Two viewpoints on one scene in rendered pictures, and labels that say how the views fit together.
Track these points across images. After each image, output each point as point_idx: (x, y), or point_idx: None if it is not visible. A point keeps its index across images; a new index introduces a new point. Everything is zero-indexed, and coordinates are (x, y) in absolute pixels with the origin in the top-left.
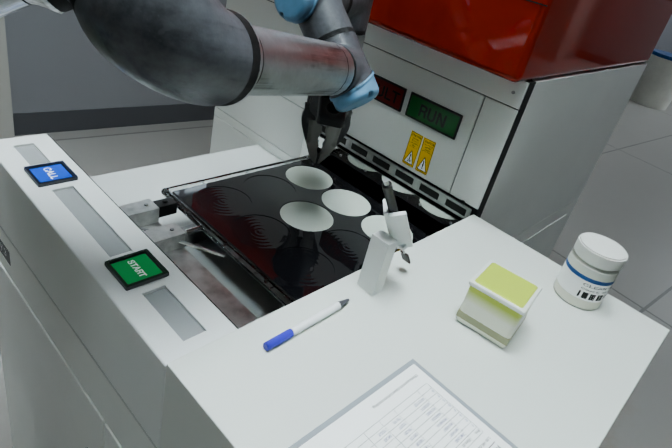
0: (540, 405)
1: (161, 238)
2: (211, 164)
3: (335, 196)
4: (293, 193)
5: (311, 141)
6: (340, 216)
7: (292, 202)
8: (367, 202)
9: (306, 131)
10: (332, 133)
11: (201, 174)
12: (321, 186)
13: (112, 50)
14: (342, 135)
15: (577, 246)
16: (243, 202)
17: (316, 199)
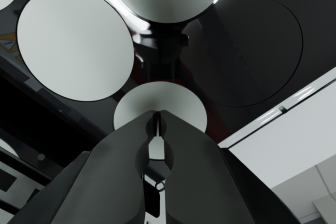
0: None
1: None
2: (282, 162)
3: (103, 68)
4: (195, 53)
5: (197, 145)
6: None
7: (200, 10)
8: (30, 64)
9: (239, 176)
10: (106, 191)
11: (300, 137)
12: (135, 98)
13: None
14: (51, 191)
15: None
16: None
17: (145, 41)
